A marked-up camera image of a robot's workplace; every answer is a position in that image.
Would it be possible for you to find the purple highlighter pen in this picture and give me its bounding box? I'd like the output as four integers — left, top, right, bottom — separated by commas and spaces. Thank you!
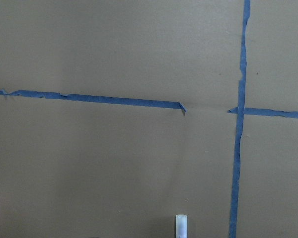
175, 214, 188, 238

